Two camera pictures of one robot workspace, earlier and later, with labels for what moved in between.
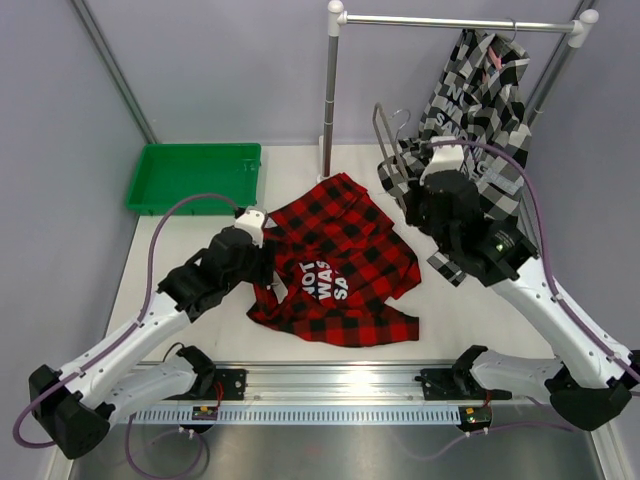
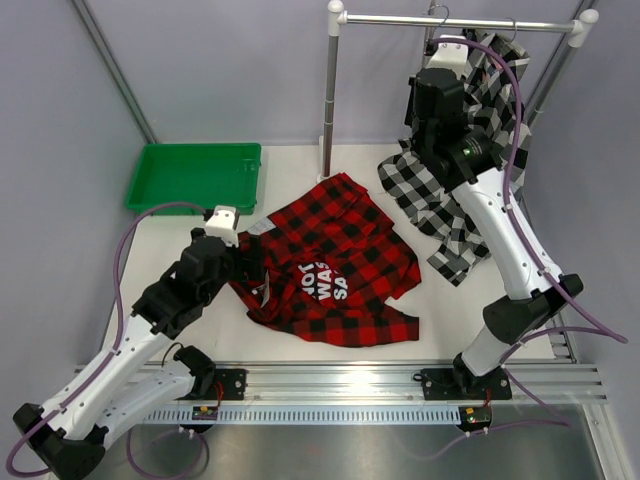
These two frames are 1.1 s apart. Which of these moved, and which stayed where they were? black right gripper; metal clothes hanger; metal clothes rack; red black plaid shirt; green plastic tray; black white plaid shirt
Moved: metal clothes hanger; black right gripper
Stayed: black white plaid shirt; red black plaid shirt; green plastic tray; metal clothes rack
